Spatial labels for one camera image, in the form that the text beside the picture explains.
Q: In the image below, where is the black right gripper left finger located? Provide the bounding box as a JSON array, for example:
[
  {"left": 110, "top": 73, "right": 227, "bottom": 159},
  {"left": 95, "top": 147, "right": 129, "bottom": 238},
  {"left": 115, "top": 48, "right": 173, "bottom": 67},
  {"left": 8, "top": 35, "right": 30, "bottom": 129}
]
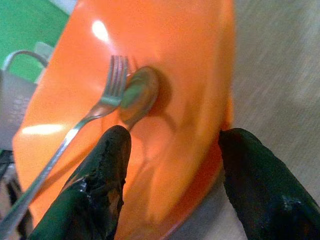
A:
[{"left": 27, "top": 125, "right": 132, "bottom": 240}]

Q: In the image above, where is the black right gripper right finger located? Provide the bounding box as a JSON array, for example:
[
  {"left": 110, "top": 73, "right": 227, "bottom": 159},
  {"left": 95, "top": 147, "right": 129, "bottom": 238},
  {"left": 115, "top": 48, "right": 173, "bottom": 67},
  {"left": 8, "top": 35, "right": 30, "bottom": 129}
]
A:
[{"left": 218, "top": 127, "right": 320, "bottom": 240}]

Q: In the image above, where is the silver metal fork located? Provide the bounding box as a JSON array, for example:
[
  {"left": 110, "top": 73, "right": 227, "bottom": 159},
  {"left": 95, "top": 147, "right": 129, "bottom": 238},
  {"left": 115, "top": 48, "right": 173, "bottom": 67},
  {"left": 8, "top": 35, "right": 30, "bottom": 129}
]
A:
[{"left": 0, "top": 54, "right": 129, "bottom": 240}]

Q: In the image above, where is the silver metal spoon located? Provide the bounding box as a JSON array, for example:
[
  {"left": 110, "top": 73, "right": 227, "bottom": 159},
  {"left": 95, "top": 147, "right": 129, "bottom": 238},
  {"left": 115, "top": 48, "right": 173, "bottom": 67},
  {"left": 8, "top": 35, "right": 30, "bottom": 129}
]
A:
[{"left": 117, "top": 66, "right": 161, "bottom": 131}]

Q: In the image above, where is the orange plastic plate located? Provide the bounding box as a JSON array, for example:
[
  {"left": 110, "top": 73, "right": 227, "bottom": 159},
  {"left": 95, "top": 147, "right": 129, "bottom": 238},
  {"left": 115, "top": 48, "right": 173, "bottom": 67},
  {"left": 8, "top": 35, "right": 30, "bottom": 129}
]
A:
[{"left": 12, "top": 0, "right": 237, "bottom": 240}]

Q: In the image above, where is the grey metal chair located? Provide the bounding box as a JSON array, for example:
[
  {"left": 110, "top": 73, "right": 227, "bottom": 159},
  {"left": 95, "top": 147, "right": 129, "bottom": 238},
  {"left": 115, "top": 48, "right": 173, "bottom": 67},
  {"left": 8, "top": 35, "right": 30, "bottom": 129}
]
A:
[{"left": 0, "top": 41, "right": 55, "bottom": 151}]

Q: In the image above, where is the green mat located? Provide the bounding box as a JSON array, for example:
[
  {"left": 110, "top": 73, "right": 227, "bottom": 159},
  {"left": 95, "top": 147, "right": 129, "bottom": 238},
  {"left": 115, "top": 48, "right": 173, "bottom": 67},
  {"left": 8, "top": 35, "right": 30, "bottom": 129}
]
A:
[{"left": 0, "top": 0, "right": 71, "bottom": 83}]

